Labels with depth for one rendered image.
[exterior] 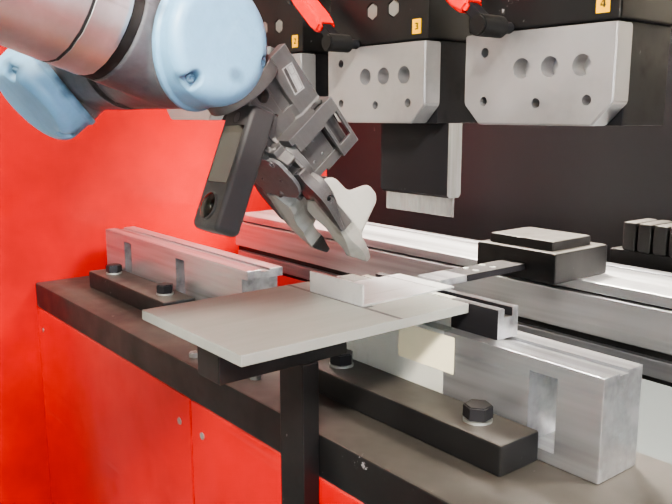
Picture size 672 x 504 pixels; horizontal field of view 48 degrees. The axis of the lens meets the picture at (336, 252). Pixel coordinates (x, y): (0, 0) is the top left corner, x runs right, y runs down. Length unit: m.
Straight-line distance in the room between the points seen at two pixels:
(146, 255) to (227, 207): 0.70
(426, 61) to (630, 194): 0.58
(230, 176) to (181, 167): 0.96
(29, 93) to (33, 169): 0.93
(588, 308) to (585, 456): 0.31
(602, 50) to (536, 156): 0.72
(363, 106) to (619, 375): 0.37
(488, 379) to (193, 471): 0.45
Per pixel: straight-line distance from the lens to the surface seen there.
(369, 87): 0.81
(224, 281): 1.11
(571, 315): 0.99
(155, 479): 1.15
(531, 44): 0.67
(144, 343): 1.09
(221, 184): 0.66
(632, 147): 1.24
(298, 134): 0.68
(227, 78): 0.46
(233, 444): 0.92
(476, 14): 0.66
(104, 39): 0.45
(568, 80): 0.65
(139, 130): 1.57
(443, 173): 0.78
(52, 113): 0.57
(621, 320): 0.95
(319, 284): 0.79
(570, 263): 0.95
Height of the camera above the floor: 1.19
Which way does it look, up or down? 10 degrees down
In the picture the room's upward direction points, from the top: straight up
